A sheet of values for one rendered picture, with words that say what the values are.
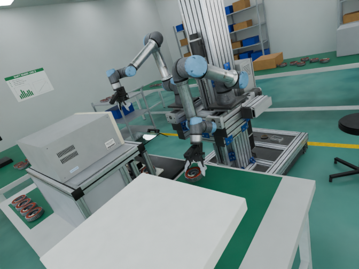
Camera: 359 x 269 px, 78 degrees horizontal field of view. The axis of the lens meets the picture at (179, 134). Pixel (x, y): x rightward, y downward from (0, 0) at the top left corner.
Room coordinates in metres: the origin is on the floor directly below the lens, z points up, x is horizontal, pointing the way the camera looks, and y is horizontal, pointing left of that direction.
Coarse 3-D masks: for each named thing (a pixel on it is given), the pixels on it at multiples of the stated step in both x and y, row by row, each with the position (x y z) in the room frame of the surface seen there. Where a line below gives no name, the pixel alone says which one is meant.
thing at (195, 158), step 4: (192, 144) 1.19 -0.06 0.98; (196, 144) 1.18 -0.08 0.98; (200, 144) 1.19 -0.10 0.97; (200, 148) 1.21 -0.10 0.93; (196, 152) 1.17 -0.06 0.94; (200, 152) 1.19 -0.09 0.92; (204, 152) 1.20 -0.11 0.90; (192, 156) 1.17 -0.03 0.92; (196, 156) 1.16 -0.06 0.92; (204, 156) 1.20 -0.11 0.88; (192, 160) 1.16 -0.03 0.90; (196, 160) 1.15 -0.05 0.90; (204, 160) 1.19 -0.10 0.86
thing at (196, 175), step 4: (192, 168) 1.17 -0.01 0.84; (196, 168) 1.16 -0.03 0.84; (188, 172) 1.15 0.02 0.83; (192, 172) 1.14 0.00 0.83; (196, 172) 1.14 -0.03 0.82; (200, 172) 1.10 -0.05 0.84; (188, 176) 1.11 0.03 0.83; (192, 176) 1.09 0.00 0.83; (196, 176) 1.08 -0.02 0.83; (200, 176) 1.09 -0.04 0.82; (188, 180) 1.10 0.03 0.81; (192, 180) 1.08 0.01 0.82; (196, 180) 1.08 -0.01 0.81
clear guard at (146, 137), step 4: (136, 132) 1.48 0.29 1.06; (140, 132) 1.46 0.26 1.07; (144, 132) 1.43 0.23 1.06; (148, 132) 1.41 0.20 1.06; (152, 132) 1.38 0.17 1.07; (132, 136) 1.43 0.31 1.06; (136, 136) 1.41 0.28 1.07; (140, 136) 1.39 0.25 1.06; (144, 136) 1.36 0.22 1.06; (148, 136) 1.34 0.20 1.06; (152, 136) 1.32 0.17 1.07; (156, 136) 1.31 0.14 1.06; (160, 136) 1.42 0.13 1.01; (164, 136) 1.38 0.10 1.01; (128, 140) 1.38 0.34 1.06; (132, 140) 1.35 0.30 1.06; (136, 140) 1.33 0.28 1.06; (140, 140) 1.31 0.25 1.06; (144, 140) 1.29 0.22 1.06; (148, 140) 1.27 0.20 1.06; (144, 144) 1.23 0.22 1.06
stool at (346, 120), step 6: (354, 114) 1.64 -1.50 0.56; (342, 120) 1.61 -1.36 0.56; (348, 120) 1.58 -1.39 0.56; (354, 120) 1.55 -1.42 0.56; (342, 126) 1.54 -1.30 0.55; (348, 126) 1.49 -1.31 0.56; (354, 126) 1.47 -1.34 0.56; (348, 132) 1.47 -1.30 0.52; (354, 132) 1.43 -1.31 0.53; (336, 162) 1.75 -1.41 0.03; (342, 162) 1.68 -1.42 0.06; (348, 162) 1.65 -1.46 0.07; (354, 168) 1.56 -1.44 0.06; (336, 174) 1.55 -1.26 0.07; (342, 174) 1.53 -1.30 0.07; (348, 174) 1.52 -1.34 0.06; (354, 174) 1.51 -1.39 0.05; (330, 180) 1.54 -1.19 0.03
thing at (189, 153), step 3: (192, 147) 1.18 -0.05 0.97; (195, 147) 1.17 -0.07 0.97; (189, 150) 1.16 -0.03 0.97; (192, 150) 1.15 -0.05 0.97; (195, 150) 1.16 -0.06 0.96; (186, 153) 1.13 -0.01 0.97; (189, 153) 1.12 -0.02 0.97; (192, 153) 1.13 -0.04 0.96; (186, 156) 1.11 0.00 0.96; (189, 156) 1.11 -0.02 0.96
